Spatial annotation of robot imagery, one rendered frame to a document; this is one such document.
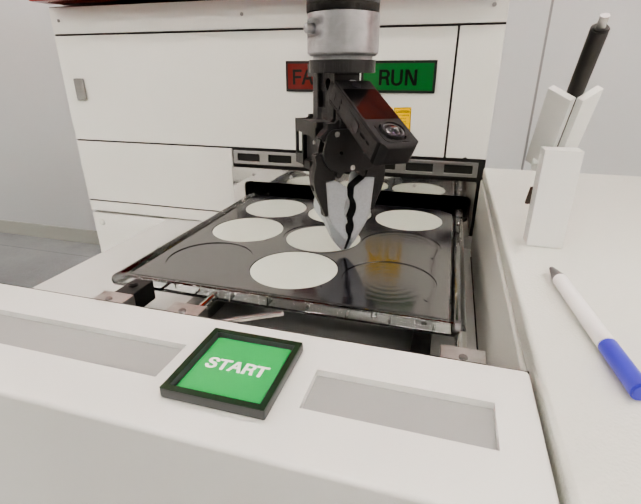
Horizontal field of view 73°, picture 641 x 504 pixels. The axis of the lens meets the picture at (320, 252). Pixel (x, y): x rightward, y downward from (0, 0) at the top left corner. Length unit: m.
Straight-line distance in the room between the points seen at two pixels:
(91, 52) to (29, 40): 2.32
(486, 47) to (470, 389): 0.59
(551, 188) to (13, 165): 3.49
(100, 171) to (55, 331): 0.75
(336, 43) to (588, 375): 0.35
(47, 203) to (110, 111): 2.59
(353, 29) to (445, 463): 0.39
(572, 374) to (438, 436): 0.08
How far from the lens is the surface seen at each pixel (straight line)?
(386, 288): 0.46
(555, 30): 2.27
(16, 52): 3.40
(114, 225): 1.07
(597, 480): 0.21
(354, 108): 0.44
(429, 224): 0.66
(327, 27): 0.47
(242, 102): 0.83
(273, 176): 0.81
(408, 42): 0.75
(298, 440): 0.21
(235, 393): 0.22
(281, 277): 0.48
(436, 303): 0.44
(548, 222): 0.42
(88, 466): 0.27
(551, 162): 0.41
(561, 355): 0.28
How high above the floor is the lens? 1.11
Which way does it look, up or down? 23 degrees down
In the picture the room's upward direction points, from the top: straight up
